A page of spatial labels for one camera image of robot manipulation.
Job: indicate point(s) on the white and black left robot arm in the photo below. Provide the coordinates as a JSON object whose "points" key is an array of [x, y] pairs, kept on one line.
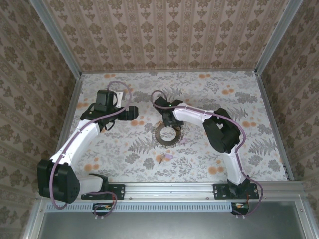
{"points": [[74, 147]]}

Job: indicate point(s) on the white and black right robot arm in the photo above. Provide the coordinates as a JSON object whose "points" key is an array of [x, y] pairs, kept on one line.
{"points": [[192, 114]]}

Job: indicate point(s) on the grey metal panel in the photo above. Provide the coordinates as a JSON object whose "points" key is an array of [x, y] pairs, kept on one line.
{"points": [[169, 226]]}

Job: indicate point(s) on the aluminium frame rail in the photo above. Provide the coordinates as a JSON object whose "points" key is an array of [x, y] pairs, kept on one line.
{"points": [[31, 229], [271, 112], [307, 224], [72, 99], [169, 72]]}

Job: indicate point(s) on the wide aluminium mounting rail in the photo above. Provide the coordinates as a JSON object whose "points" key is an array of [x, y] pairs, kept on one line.
{"points": [[169, 189]]}

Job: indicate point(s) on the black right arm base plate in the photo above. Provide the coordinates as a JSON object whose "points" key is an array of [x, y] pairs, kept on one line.
{"points": [[219, 191]]}

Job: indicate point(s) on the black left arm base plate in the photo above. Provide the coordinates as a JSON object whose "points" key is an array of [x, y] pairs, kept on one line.
{"points": [[119, 191]]}

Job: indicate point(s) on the aluminium frame post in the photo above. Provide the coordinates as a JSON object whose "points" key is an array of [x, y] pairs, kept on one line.
{"points": [[279, 37], [55, 37]]}

